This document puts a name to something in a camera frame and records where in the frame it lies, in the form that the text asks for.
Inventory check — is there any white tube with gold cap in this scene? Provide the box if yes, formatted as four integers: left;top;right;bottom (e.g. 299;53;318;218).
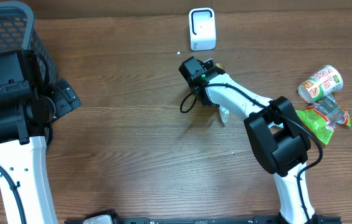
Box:
214;63;230;125

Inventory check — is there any cup noodles container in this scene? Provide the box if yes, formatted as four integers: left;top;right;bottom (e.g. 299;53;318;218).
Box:
297;65;344;104

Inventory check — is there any green chip bag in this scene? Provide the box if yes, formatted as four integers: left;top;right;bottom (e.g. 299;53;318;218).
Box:
296;94;351;145

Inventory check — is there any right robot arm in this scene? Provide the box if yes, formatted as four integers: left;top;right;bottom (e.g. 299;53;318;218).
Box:
179;57;315;223

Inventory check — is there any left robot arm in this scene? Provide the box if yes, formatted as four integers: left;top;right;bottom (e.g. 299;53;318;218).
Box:
0;50;82;223

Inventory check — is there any white barcode scanner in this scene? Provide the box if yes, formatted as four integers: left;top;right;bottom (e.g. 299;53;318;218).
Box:
188;7;217;51

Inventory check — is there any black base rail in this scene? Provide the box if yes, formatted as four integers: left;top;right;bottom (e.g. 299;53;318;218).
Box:
64;209;342;224

